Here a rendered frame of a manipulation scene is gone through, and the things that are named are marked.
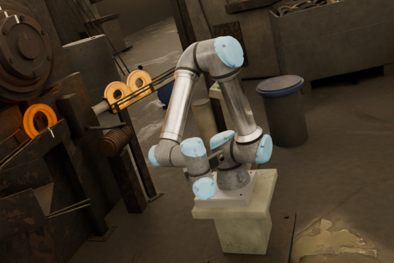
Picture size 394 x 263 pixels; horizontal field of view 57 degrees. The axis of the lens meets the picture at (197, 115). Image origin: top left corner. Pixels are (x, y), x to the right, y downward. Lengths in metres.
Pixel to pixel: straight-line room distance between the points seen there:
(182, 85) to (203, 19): 2.97
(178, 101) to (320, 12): 2.23
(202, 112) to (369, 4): 1.86
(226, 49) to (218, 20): 2.93
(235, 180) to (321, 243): 0.49
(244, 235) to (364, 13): 2.31
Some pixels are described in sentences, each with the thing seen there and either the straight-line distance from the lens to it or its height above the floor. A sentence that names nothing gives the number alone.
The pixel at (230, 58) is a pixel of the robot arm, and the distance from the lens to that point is 1.26.
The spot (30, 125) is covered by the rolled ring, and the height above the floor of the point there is 0.77.
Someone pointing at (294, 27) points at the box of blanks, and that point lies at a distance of 3.30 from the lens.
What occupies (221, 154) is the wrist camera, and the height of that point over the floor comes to 0.57.
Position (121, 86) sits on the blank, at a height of 0.74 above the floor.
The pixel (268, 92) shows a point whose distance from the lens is 2.40.
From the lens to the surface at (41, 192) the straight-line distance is 1.53.
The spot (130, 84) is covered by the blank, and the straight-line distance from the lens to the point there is 2.17.
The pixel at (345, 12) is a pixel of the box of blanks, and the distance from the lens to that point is 3.38.
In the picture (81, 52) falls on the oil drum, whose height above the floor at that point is 0.77.
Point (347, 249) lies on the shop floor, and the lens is 1.75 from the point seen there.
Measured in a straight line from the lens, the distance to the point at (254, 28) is 4.00.
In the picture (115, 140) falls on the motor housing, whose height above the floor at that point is 0.50.
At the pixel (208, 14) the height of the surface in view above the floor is 0.81.
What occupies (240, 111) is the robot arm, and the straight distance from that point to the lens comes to 1.37.
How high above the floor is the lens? 1.18
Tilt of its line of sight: 20 degrees down
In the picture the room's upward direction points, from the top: 16 degrees counter-clockwise
